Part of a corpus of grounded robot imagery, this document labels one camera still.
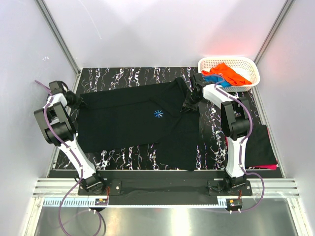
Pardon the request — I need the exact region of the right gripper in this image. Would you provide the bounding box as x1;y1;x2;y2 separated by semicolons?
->
181;89;202;114

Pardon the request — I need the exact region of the black polo shirt blue logo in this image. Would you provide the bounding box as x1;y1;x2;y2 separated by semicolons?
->
77;78;200;171

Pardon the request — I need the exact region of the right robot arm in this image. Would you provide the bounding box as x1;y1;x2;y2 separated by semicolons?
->
181;73;253;195

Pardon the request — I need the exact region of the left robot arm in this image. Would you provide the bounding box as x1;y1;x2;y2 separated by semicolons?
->
34;80;106;195

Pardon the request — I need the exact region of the blue t shirt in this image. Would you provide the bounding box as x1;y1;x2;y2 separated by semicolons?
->
203;74;232;88

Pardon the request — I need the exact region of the orange t shirt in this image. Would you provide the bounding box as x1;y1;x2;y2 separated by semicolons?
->
201;62;252;86

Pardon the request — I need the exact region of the white plastic laundry basket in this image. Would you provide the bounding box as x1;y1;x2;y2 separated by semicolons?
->
198;56;260;92

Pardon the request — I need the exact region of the folded black t shirt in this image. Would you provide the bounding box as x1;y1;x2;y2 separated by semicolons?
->
245;124;278;170

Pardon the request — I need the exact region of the folded magenta t shirt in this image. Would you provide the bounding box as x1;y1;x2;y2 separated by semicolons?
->
245;137;278;170

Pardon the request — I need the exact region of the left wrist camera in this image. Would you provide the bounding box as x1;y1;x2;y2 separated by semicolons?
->
49;81;68;95

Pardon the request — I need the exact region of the left aluminium frame post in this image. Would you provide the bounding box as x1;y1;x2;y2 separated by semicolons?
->
35;0;81;76

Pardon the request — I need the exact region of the aluminium frame post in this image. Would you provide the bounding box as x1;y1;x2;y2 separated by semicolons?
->
254;0;295;65
35;0;81;76

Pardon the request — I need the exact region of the aluminium front rail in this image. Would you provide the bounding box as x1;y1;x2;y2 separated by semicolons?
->
34;178;300;198

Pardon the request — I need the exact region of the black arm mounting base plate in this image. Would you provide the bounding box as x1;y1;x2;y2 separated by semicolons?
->
78;169;252;206

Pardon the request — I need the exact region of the right aluminium frame post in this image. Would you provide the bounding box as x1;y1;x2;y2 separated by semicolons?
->
254;0;295;65

